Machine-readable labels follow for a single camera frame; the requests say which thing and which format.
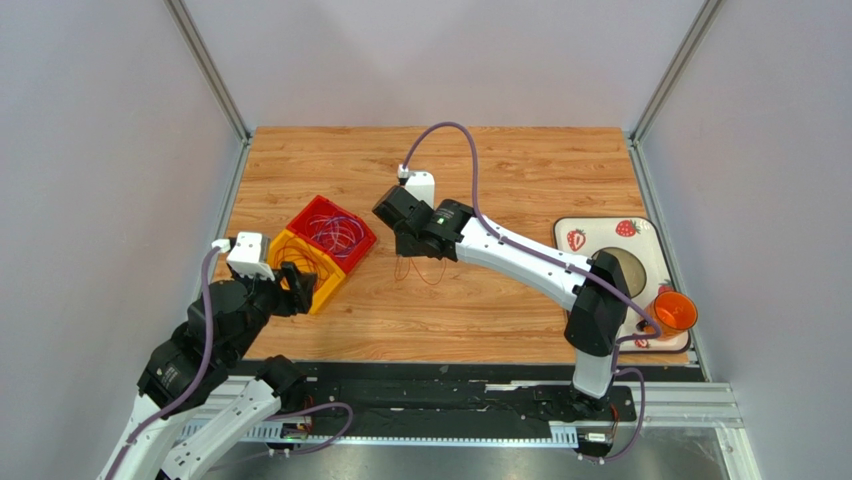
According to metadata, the strawberry pattern tray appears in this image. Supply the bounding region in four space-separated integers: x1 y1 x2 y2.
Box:
553 216 692 354

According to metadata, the red cable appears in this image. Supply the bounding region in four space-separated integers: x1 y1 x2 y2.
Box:
272 238 331 294

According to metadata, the pink cable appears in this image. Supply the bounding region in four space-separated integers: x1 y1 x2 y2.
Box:
307 214 367 261

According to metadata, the purple right arm hose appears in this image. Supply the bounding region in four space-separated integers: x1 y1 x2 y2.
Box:
399 121 664 464

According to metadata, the orange round object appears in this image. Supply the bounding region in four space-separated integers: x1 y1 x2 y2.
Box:
645 291 698 341

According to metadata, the beige ceramic bowl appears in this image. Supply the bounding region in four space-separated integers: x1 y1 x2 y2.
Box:
598 247 647 298

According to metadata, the red plastic bin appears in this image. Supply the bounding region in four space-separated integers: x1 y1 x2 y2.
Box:
287 195 377 274

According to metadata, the purple left arm hose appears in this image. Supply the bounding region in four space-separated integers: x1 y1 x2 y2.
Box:
103 246 355 480

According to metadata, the yellow plastic bin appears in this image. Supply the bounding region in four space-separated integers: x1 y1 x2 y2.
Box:
269 229 346 315

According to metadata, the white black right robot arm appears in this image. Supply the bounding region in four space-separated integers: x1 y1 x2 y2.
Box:
372 180 635 400

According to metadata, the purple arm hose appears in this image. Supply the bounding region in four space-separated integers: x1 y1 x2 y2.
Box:
103 246 355 480
399 121 664 464

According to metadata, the blue cable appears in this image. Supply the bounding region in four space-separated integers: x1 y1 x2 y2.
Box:
312 216 367 260

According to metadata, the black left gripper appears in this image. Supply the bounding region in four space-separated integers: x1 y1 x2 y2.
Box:
226 257 319 362

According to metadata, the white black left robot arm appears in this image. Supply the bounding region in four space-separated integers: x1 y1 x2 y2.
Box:
99 232 318 479

